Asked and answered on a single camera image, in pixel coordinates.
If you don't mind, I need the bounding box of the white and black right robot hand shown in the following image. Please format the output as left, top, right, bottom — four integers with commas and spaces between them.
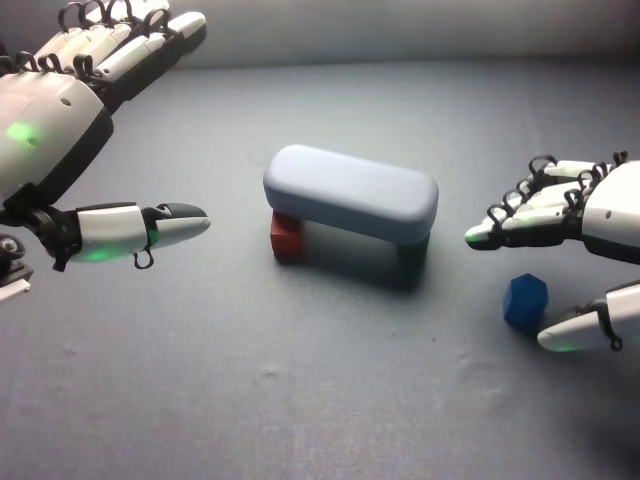
463, 151, 640, 354

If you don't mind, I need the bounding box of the blue hexagonal block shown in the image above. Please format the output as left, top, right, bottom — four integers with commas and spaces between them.
502, 272, 550, 329

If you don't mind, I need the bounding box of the grey table cloth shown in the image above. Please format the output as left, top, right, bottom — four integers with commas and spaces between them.
0, 54, 640, 480

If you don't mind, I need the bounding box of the red cube block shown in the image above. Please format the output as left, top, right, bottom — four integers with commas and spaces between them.
269, 212, 307, 262

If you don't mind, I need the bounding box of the grey-blue rounded oblong block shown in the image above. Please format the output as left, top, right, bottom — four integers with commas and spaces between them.
263, 144, 440, 246

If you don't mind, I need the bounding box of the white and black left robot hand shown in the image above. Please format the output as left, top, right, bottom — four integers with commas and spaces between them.
0, 0, 211, 272

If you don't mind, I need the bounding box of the green rectangular block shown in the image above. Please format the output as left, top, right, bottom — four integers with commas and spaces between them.
397, 232, 431, 292

